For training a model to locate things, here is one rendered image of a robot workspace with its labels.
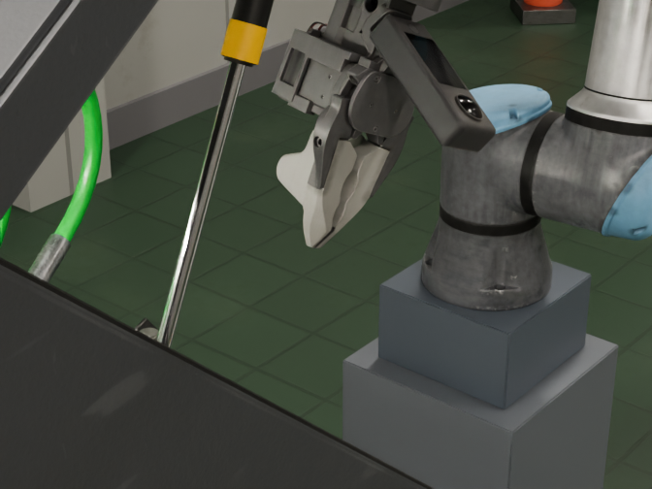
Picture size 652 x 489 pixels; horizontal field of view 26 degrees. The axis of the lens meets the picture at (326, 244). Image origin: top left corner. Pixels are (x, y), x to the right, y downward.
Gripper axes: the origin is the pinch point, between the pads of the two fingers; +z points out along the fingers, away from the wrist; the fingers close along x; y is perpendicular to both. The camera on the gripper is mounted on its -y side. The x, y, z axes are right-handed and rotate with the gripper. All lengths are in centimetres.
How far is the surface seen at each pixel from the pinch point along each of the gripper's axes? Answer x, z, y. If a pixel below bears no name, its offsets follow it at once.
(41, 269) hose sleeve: 12.9, 10.3, 14.7
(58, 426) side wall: 44, 2, -26
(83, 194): 9.8, 4.3, 16.3
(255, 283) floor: -177, 62, 156
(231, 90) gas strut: 33.5, -12.1, -18.0
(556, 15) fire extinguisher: -373, -29, 232
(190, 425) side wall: 34.5, 3.1, -24.0
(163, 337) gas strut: 33.6, 0.6, -19.5
